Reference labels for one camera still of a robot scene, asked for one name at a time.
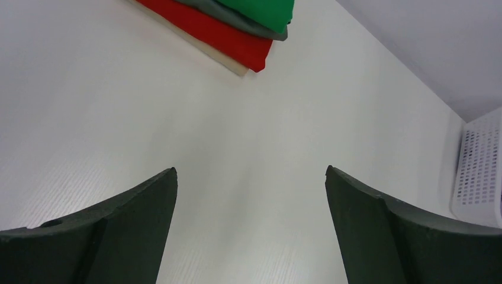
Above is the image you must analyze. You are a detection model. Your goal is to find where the green folded t-shirt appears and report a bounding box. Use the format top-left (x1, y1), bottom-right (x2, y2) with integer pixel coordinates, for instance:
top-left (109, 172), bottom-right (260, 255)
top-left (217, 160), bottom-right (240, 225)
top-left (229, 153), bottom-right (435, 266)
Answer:
top-left (218, 0), bottom-right (295, 33)

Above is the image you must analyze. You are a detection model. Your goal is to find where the red folded t-shirt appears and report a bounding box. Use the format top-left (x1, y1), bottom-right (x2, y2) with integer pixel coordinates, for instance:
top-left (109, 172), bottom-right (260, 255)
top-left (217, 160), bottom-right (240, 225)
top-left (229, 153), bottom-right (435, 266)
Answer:
top-left (138, 1), bottom-right (273, 73)

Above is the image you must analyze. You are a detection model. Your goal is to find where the white perforated plastic basket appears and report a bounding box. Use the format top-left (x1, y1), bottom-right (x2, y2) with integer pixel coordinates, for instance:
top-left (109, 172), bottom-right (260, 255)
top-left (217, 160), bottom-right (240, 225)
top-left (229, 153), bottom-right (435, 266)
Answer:
top-left (450, 108), bottom-right (501, 228)

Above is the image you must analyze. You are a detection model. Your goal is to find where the grey folded t-shirt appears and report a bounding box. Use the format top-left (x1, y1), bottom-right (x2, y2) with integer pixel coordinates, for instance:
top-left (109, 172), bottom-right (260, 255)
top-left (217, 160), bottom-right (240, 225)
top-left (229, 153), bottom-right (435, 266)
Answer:
top-left (178, 0), bottom-right (288, 41)

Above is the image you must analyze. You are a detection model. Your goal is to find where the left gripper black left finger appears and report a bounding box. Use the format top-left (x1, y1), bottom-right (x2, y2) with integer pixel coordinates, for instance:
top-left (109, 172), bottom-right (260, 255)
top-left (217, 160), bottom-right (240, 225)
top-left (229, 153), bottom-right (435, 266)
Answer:
top-left (1, 168), bottom-right (178, 283)

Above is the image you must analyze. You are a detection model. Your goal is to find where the beige folded t-shirt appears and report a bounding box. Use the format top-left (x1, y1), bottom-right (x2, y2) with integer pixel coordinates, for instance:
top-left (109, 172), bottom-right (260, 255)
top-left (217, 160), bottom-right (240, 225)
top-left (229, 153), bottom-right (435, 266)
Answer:
top-left (129, 1), bottom-right (249, 77)

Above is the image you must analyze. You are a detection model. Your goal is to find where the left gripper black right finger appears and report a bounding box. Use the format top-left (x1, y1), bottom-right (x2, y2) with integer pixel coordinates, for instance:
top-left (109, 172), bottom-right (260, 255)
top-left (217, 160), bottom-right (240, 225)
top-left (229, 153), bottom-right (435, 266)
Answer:
top-left (325, 166), bottom-right (501, 283)

